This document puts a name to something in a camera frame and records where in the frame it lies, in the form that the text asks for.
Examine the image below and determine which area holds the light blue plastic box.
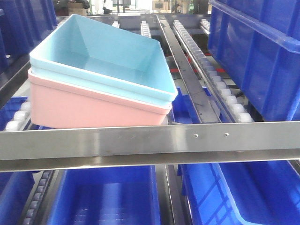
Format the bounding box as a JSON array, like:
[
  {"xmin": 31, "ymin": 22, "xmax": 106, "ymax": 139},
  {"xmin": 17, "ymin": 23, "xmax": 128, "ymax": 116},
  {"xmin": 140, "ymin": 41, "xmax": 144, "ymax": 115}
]
[{"xmin": 30, "ymin": 15, "xmax": 177, "ymax": 106}]

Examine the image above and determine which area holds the pink plastic box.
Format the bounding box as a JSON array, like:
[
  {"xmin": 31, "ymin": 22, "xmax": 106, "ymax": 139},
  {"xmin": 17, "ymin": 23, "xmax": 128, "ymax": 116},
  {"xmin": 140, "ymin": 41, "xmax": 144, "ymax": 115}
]
[{"xmin": 28, "ymin": 70, "xmax": 172, "ymax": 128}]

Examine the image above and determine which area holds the stainless steel shelf rack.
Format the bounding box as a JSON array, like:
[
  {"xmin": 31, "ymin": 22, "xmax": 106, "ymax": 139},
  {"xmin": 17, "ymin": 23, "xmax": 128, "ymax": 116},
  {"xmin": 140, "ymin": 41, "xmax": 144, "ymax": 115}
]
[{"xmin": 0, "ymin": 13, "xmax": 300, "ymax": 225}]

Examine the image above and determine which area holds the white roller track right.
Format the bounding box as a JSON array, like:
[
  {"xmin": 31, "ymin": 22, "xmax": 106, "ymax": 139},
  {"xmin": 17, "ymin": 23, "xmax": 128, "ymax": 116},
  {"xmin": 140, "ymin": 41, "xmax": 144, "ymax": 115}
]
[{"xmin": 173, "ymin": 20, "xmax": 253, "ymax": 123}]

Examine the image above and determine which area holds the white roller track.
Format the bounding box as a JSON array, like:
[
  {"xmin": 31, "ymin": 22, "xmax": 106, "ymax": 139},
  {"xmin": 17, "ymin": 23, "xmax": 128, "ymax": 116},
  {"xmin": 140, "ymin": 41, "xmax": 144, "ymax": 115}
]
[
  {"xmin": 4, "ymin": 101, "xmax": 31, "ymax": 131},
  {"xmin": 173, "ymin": 20, "xmax": 253, "ymax": 123}
]

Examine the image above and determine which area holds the blue bin lower centre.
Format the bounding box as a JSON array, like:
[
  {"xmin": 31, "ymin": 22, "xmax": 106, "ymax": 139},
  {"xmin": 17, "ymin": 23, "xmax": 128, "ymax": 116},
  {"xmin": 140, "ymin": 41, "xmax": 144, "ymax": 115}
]
[{"xmin": 47, "ymin": 165, "xmax": 161, "ymax": 225}]

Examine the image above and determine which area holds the white roller track left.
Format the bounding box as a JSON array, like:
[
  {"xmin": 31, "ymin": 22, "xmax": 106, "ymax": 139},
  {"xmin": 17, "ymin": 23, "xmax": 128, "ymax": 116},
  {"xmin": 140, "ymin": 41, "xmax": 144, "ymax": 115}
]
[{"xmin": 4, "ymin": 101, "xmax": 31, "ymax": 131}]

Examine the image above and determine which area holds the blue bin upper right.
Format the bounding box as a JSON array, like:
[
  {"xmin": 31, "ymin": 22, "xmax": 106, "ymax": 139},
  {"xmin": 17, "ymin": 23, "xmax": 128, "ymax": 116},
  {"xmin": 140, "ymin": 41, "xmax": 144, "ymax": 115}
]
[{"xmin": 208, "ymin": 0, "xmax": 300, "ymax": 121}]

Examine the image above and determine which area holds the blue bin lower right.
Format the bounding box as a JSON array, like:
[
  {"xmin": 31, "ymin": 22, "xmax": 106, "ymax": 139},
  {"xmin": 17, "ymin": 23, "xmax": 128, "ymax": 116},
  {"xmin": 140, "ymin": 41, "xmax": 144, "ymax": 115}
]
[{"xmin": 178, "ymin": 161, "xmax": 300, "ymax": 225}]

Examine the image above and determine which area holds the blue bins upper left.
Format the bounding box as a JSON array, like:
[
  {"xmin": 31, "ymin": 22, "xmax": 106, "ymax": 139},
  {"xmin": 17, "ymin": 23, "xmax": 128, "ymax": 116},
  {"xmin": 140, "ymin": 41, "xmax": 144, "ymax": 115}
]
[{"xmin": 0, "ymin": 0, "xmax": 57, "ymax": 72}]

